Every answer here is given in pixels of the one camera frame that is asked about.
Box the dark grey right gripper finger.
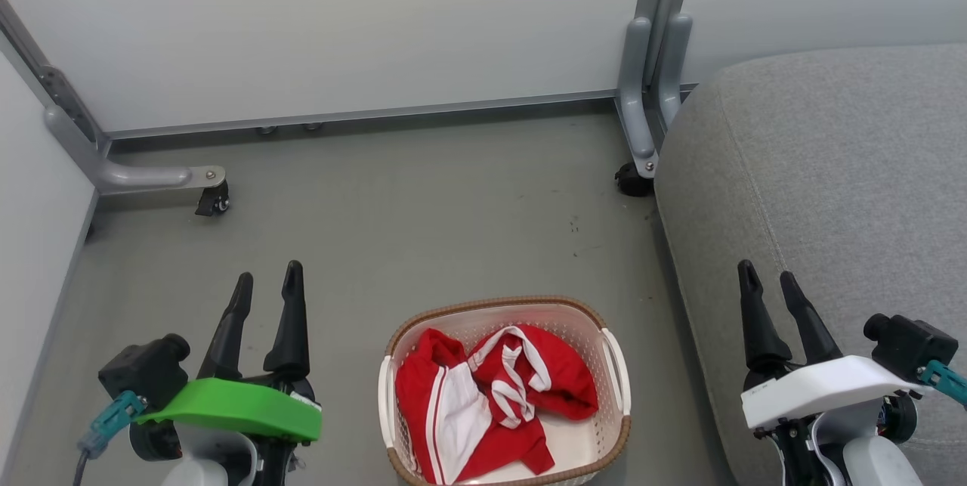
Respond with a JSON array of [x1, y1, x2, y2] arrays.
[[780, 271, 844, 364], [737, 259, 792, 372]]

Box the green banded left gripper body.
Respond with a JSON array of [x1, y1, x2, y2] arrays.
[[136, 373, 323, 486]]

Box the grey fabric sofa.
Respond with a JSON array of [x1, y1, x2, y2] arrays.
[[653, 44, 967, 486]]

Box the left cable with teal plug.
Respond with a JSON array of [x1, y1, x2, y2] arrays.
[[72, 390, 148, 486]]

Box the red garment broad white band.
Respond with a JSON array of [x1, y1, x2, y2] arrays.
[[467, 323, 599, 430]]

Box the white perforated laundry basket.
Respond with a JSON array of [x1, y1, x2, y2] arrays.
[[378, 295, 632, 486]]

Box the cable with teal plug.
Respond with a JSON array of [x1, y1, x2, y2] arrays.
[[918, 360, 967, 405], [72, 390, 148, 486]]

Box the black caster wheel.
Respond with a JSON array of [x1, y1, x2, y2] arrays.
[[195, 180, 230, 217], [614, 161, 655, 197]]

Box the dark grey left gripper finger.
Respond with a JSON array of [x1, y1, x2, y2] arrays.
[[198, 272, 255, 381], [263, 260, 311, 381]]

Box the right cable with teal plug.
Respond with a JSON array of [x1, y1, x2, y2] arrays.
[[918, 360, 967, 405]]

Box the red white garment thin stripes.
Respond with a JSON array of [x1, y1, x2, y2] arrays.
[[394, 329, 556, 485]]

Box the grey partition foot with screw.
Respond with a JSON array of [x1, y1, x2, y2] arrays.
[[617, 16, 660, 179]]

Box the grey partition bottom rail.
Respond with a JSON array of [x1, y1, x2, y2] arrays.
[[106, 89, 620, 141]]

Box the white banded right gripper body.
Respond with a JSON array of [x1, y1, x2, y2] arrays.
[[740, 355, 930, 486]]

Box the short grey partition foot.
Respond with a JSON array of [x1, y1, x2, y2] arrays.
[[657, 14, 694, 128]]

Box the grey partition post black hinge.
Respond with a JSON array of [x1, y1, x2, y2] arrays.
[[0, 0, 110, 158]]

